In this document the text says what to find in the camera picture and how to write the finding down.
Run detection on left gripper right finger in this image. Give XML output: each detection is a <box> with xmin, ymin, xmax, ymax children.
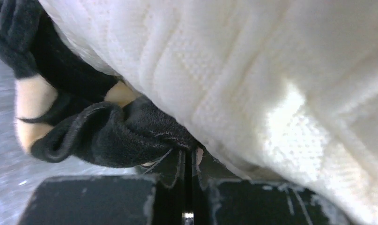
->
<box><xmin>192</xmin><ymin>150</ymin><xmax>350</xmax><ymax>225</ymax></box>

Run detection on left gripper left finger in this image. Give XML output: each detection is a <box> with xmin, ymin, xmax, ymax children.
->
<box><xmin>19</xmin><ymin>151</ymin><xmax>185</xmax><ymax>225</ymax></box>

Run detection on white yellow-edged pillow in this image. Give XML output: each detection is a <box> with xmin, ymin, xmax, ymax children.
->
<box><xmin>41</xmin><ymin>0</ymin><xmax>378</xmax><ymax>225</ymax></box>

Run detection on black floral pillowcase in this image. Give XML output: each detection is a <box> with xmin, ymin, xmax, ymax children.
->
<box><xmin>0</xmin><ymin>0</ymin><xmax>200</xmax><ymax>168</ymax></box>

